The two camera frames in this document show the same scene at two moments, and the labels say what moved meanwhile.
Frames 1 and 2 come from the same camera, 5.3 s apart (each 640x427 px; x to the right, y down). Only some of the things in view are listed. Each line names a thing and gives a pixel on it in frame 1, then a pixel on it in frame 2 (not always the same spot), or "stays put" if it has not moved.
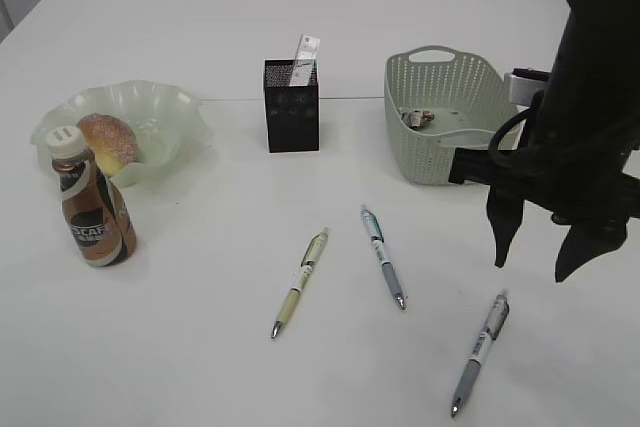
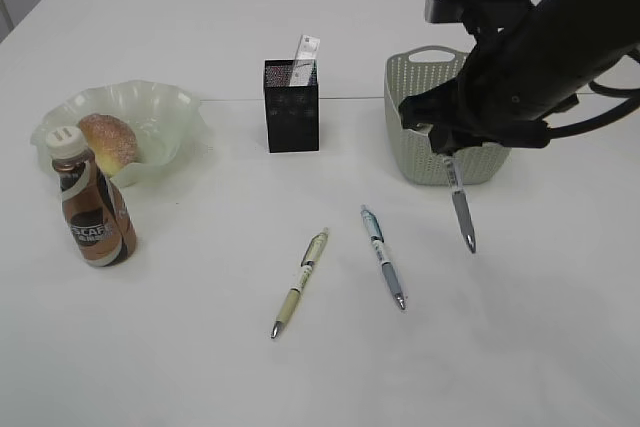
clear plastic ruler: (305, 60) stays put
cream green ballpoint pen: (312, 253) stays put
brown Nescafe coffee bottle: (98, 212) stays put
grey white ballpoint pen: (490, 331) to (459, 199)
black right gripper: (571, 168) to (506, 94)
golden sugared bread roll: (112, 141) stays put
